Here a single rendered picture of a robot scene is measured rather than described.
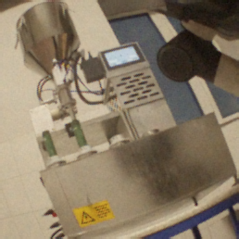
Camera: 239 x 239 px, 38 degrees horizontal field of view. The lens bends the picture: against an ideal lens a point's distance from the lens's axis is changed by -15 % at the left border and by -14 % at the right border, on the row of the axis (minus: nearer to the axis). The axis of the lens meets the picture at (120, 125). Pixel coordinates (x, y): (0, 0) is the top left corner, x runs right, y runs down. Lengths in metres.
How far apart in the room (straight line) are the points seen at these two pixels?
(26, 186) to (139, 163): 1.77
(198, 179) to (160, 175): 0.12
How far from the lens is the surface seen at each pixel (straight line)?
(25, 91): 3.09
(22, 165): 2.85
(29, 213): 2.77
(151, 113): 1.42
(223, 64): 0.86
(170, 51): 0.82
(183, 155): 1.15
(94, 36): 3.33
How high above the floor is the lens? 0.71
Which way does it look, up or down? 19 degrees up
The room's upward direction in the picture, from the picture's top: 23 degrees counter-clockwise
